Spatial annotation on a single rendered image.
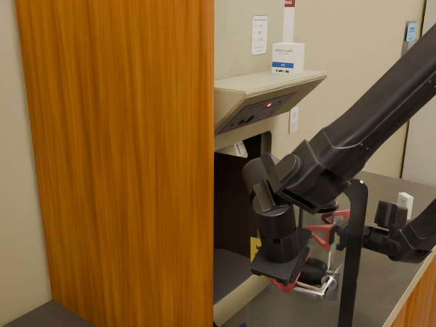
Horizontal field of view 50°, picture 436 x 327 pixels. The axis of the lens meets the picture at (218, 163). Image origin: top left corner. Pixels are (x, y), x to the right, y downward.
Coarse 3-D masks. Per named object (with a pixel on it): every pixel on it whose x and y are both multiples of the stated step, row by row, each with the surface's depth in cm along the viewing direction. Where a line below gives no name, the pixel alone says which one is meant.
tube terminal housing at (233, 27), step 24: (216, 0) 83; (240, 0) 89; (264, 0) 95; (216, 24) 84; (240, 24) 90; (216, 48) 86; (240, 48) 92; (216, 72) 87; (240, 72) 93; (264, 120) 105; (216, 144) 92; (264, 144) 112
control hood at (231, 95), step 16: (224, 80) 86; (240, 80) 87; (256, 80) 87; (272, 80) 87; (288, 80) 87; (304, 80) 92; (320, 80) 99; (224, 96) 78; (240, 96) 76; (256, 96) 79; (272, 96) 86; (304, 96) 103; (224, 112) 79
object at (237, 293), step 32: (224, 160) 83; (224, 192) 85; (352, 192) 72; (224, 224) 87; (256, 224) 83; (320, 224) 76; (352, 224) 73; (224, 256) 89; (320, 256) 78; (352, 256) 75; (224, 288) 91; (256, 288) 87; (320, 288) 80; (352, 288) 77; (224, 320) 94; (256, 320) 89; (288, 320) 85; (320, 320) 82; (352, 320) 79
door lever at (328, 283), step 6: (324, 276) 78; (330, 276) 78; (300, 282) 77; (324, 282) 78; (330, 282) 78; (294, 288) 77; (300, 288) 76; (306, 288) 76; (312, 288) 75; (318, 288) 76; (324, 288) 76; (330, 288) 78; (300, 294) 76; (306, 294) 76; (312, 294) 75; (318, 294) 74; (324, 294) 74; (318, 300) 74
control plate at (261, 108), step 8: (280, 96) 90; (288, 96) 93; (256, 104) 84; (264, 104) 87; (272, 104) 92; (280, 104) 96; (240, 112) 82; (248, 112) 85; (256, 112) 89; (264, 112) 93; (232, 120) 83; (240, 120) 87; (256, 120) 95; (224, 128) 85; (232, 128) 89
